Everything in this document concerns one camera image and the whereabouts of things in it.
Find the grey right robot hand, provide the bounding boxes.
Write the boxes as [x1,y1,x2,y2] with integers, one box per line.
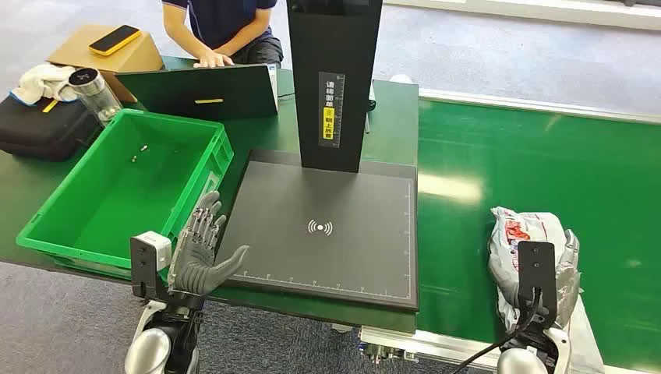
[487,229,582,331]

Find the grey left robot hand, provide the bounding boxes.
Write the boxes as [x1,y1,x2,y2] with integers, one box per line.
[168,191,252,299]

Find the plastic package with red print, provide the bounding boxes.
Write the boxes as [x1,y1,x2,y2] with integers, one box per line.
[487,206,575,331]

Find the green conveyor belt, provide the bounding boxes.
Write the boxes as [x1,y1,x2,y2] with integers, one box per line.
[415,97,661,372]

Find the black scanner machine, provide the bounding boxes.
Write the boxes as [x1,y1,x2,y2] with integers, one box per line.
[223,0,420,312]

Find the brown cardboard box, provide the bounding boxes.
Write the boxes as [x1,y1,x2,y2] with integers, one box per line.
[46,23,166,104]

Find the green plastic crate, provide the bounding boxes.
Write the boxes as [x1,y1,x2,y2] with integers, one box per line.
[15,108,235,283]

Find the black laptop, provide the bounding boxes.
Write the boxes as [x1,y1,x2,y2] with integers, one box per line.
[114,62,280,123]

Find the glass bottle with black lid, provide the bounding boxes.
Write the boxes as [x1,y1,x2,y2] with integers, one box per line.
[68,67,125,128]

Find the black zip case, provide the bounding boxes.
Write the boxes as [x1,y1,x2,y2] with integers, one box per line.
[0,94,104,163]

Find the person's hand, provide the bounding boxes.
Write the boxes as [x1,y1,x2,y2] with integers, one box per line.
[193,50,235,69]

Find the ruler label with yellow sticker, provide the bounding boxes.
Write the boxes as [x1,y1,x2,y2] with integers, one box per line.
[317,71,346,149]

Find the white towel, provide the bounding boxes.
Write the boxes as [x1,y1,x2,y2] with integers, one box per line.
[10,63,80,108]

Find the phone in yellow case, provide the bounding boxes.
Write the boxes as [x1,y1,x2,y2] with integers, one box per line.
[87,24,142,57]

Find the person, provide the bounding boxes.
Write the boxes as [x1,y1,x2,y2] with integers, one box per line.
[161,0,285,69]

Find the white low ledge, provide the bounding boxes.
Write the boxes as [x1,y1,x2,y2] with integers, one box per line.
[384,0,661,32]

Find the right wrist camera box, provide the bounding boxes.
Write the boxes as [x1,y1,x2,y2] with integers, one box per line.
[517,241,559,317]

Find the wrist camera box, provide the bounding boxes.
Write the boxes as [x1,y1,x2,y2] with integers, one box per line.
[517,241,559,317]
[129,231,173,301]

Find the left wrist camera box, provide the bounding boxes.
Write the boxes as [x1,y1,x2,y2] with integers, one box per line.
[129,231,173,301]

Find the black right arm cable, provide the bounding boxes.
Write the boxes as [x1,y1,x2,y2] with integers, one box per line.
[449,286,543,374]

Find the aluminium conveyor side rail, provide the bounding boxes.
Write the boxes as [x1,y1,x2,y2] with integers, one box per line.
[359,325,504,374]
[418,87,661,126]

